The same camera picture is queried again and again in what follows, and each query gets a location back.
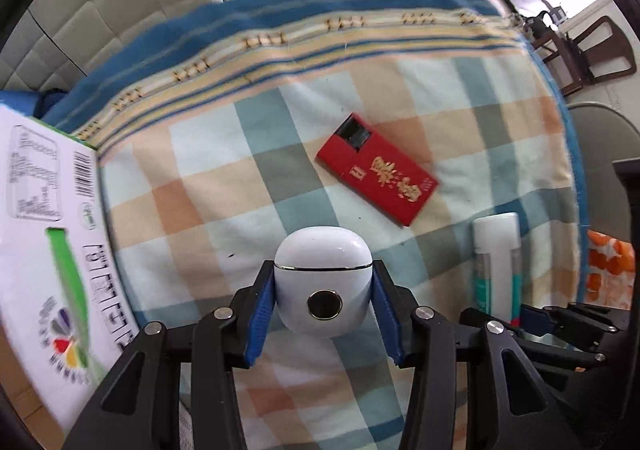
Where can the white plastic bottle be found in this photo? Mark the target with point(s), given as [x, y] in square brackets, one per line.
[498, 266]

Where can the white cardboard box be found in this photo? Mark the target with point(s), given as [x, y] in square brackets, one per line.
[62, 303]

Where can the dark wooden chair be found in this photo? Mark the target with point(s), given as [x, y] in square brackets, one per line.
[601, 53]

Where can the red cigarette pack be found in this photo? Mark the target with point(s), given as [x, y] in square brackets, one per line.
[376, 170]

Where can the grey padded sofa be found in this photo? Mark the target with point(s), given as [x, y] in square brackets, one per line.
[57, 42]

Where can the plaid blanket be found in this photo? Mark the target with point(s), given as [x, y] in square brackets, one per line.
[208, 129]

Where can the grey chair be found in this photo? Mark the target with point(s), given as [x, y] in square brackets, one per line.
[605, 136]

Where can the blue mat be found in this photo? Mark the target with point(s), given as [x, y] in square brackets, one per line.
[46, 101]

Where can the orange white patterned cloth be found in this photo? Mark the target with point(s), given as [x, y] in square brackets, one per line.
[610, 275]

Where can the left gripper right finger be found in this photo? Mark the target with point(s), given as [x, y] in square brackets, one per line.
[389, 312]

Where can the white earbud case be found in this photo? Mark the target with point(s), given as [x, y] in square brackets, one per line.
[323, 281]

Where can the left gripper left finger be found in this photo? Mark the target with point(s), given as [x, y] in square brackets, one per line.
[258, 310]

